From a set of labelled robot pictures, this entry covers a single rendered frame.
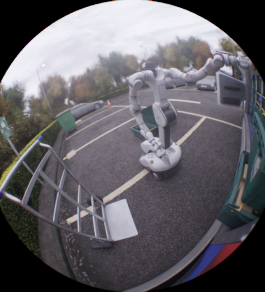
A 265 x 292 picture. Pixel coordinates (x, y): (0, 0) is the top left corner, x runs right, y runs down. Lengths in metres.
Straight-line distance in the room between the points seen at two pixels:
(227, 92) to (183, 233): 3.44
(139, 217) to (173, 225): 0.43
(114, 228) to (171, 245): 0.72
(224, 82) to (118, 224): 3.92
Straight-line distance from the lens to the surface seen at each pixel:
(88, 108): 10.61
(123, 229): 1.38
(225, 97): 3.46
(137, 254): 1.33
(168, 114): 1.00
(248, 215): 0.52
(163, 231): 1.29
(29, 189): 0.67
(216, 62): 0.68
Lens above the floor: 1.28
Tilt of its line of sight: 33 degrees down
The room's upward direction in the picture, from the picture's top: 19 degrees counter-clockwise
